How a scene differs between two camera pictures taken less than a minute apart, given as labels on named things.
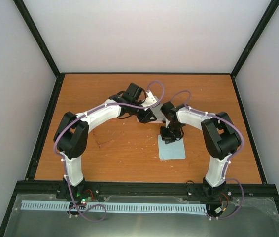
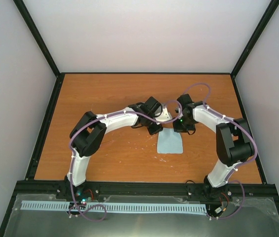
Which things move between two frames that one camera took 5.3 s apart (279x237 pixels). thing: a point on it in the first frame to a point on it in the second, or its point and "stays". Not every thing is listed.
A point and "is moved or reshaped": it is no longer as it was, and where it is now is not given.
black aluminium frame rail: x=232 y=189 stays
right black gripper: x=168 y=139 to x=178 y=129
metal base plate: x=226 y=216 stays
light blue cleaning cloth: x=175 y=150 is moved or reshaped
